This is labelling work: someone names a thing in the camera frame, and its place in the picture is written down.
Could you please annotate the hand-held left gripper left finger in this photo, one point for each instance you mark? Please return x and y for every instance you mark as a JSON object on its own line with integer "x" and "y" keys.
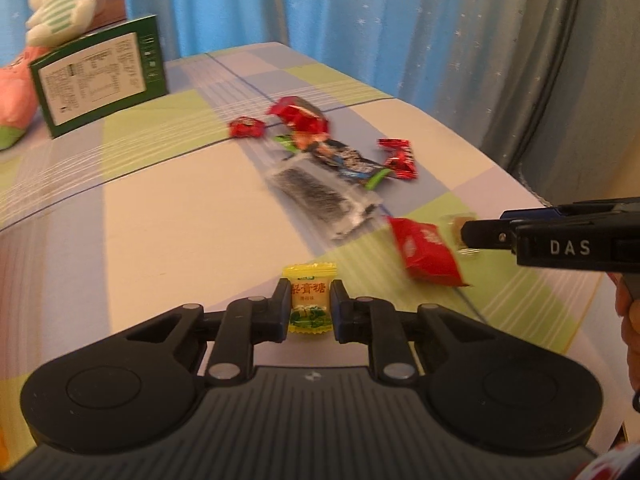
{"x": 278, "y": 310}

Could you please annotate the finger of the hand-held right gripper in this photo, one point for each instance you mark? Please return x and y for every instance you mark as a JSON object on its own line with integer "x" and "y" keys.
{"x": 575, "y": 209}
{"x": 487, "y": 235}

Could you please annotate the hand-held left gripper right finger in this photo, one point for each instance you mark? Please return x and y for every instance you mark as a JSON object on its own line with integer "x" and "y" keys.
{"x": 337, "y": 316}

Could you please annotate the yellow candy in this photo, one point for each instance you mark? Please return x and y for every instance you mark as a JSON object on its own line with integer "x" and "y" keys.
{"x": 307, "y": 300}

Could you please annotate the brown candy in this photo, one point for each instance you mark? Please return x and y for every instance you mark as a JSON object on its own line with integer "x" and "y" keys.
{"x": 451, "y": 226}

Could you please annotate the red snack packet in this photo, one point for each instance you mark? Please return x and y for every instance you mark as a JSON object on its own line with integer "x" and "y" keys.
{"x": 300, "y": 115}
{"x": 425, "y": 252}

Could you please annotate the dark red candy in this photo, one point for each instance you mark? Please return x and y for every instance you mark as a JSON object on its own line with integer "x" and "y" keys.
{"x": 400, "y": 159}

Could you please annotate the clear seaweed snack packet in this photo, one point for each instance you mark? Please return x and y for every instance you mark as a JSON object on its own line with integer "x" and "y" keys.
{"x": 315, "y": 195}

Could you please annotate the dark snack bar green ends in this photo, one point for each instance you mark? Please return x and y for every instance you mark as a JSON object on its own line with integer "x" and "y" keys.
{"x": 345, "y": 160}

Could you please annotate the person's right hand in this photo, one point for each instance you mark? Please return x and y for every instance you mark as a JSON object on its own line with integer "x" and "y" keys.
{"x": 629, "y": 320}

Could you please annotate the grey star curtain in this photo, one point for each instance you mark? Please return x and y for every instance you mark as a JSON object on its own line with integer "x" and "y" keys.
{"x": 525, "y": 60}

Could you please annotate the small red wrapped candy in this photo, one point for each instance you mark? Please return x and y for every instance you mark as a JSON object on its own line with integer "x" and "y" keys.
{"x": 246, "y": 127}

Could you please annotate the crumpled red snack packet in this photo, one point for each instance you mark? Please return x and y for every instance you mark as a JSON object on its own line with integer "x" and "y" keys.
{"x": 300, "y": 115}

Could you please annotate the person's patterned clothing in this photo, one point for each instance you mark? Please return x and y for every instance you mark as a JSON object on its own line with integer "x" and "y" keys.
{"x": 612, "y": 462}

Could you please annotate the green cardboard box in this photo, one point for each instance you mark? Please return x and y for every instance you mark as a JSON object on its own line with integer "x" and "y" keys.
{"x": 95, "y": 80}

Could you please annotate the blue star curtain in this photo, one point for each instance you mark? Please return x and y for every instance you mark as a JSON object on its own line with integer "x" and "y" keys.
{"x": 300, "y": 0}

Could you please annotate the pink plush toy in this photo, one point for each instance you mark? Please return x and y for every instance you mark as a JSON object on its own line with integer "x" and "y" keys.
{"x": 17, "y": 90}

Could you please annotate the white rabbit plush toy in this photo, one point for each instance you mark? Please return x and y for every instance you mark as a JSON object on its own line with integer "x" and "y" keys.
{"x": 65, "y": 5}

